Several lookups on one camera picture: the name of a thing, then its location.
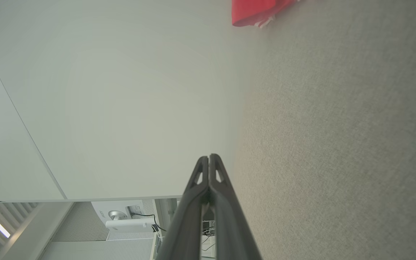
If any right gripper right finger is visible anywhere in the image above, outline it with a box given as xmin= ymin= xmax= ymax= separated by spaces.
xmin=209 ymin=154 xmax=263 ymax=260

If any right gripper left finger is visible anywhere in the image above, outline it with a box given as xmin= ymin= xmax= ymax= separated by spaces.
xmin=156 ymin=156 xmax=209 ymax=260

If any red white striped jersey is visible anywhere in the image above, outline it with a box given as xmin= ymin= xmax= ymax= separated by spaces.
xmin=231 ymin=0 xmax=300 ymax=28

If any white ceiling projector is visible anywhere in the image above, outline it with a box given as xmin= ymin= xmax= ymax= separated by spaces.
xmin=91 ymin=200 xmax=157 ymax=232

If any grey partition post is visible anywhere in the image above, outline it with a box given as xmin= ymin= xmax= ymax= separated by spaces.
xmin=153 ymin=198 xmax=179 ymax=260

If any black projector cable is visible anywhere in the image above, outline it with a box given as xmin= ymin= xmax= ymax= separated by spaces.
xmin=131 ymin=212 xmax=167 ymax=232

